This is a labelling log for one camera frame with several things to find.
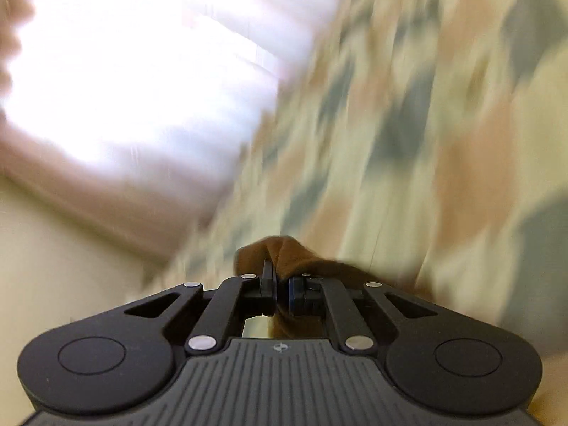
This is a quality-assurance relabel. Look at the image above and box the brown garment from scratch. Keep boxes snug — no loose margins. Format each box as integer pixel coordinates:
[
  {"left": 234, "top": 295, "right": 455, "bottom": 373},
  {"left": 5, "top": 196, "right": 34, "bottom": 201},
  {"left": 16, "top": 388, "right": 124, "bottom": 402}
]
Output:
[{"left": 233, "top": 235, "right": 438, "bottom": 340}]

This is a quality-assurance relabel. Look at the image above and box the checkered quilt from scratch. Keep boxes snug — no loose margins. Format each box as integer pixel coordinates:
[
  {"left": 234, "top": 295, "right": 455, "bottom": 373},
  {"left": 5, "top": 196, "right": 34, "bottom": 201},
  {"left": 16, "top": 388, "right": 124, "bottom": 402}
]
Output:
[{"left": 152, "top": 0, "right": 567, "bottom": 355}]

